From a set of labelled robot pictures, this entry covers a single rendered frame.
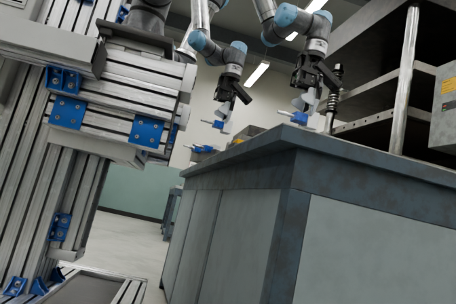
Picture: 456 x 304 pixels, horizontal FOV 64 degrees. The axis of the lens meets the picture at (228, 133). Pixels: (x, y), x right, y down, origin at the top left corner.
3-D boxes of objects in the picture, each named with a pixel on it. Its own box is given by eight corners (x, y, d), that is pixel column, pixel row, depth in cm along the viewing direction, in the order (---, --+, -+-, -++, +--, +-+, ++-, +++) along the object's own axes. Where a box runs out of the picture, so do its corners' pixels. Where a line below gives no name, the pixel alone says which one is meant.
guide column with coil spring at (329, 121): (304, 254, 228) (337, 62, 255) (300, 252, 234) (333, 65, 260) (312, 255, 229) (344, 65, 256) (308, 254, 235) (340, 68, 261)
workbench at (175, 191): (161, 241, 513) (177, 178, 531) (159, 229, 697) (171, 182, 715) (209, 251, 524) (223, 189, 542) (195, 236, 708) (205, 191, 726)
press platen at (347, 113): (414, 68, 185) (416, 59, 186) (314, 112, 290) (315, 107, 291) (524, 106, 198) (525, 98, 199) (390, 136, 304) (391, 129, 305)
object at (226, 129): (200, 125, 147) (203, 112, 148) (197, 127, 152) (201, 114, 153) (231, 133, 150) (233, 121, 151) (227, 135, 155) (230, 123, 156)
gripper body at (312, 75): (288, 88, 121) (295, 55, 124) (311, 96, 123) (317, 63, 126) (298, 81, 114) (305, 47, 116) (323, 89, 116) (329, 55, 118)
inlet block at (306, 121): (279, 118, 112) (281, 101, 113) (272, 121, 117) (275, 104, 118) (317, 129, 115) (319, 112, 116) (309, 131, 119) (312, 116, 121)
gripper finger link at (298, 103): (286, 115, 122) (293, 88, 122) (301, 120, 123) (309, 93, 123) (289, 115, 119) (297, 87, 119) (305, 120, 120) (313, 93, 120)
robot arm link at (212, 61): (201, 42, 163) (220, 40, 156) (216, 53, 172) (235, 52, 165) (197, 58, 161) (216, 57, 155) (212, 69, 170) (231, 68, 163)
